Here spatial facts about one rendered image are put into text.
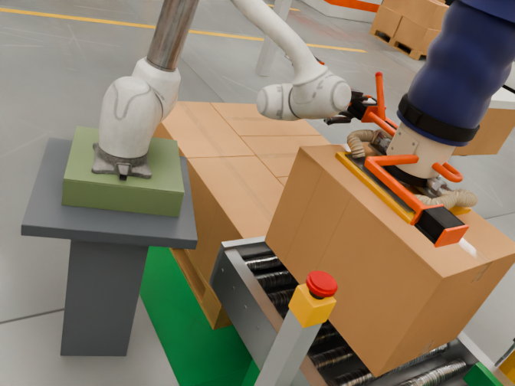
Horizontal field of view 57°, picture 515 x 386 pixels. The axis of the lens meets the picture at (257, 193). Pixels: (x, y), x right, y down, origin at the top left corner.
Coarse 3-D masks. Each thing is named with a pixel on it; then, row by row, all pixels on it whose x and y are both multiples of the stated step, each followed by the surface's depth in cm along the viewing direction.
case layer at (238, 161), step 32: (160, 128) 252; (192, 128) 254; (224, 128) 265; (256, 128) 276; (288, 128) 289; (192, 160) 227; (224, 160) 235; (256, 160) 245; (288, 160) 255; (192, 192) 225; (224, 192) 212; (256, 192) 219; (224, 224) 201; (256, 224) 199; (192, 256) 230
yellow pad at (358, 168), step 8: (336, 152) 151; (344, 152) 152; (344, 160) 148; (352, 160) 147; (360, 160) 149; (352, 168) 146; (360, 168) 145; (360, 176) 143; (368, 176) 142; (368, 184) 141; (376, 184) 140; (384, 184) 141; (376, 192) 138; (384, 192) 137; (392, 192) 138; (384, 200) 136; (392, 200) 135; (400, 200) 135; (392, 208) 134; (400, 208) 132; (408, 208) 133; (400, 216) 132; (408, 216) 130
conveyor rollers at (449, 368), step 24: (264, 264) 181; (264, 288) 173; (336, 336) 162; (312, 360) 148; (336, 360) 152; (456, 360) 166; (336, 384) 143; (360, 384) 148; (408, 384) 151; (432, 384) 155
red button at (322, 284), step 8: (312, 272) 106; (320, 272) 106; (312, 280) 102; (320, 280) 103; (328, 280) 104; (312, 288) 102; (320, 288) 101; (328, 288) 102; (336, 288) 104; (320, 296) 104; (328, 296) 102
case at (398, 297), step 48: (336, 144) 160; (288, 192) 158; (336, 192) 140; (288, 240) 161; (336, 240) 142; (384, 240) 127; (480, 240) 134; (384, 288) 129; (432, 288) 117; (480, 288) 136; (384, 336) 131; (432, 336) 141
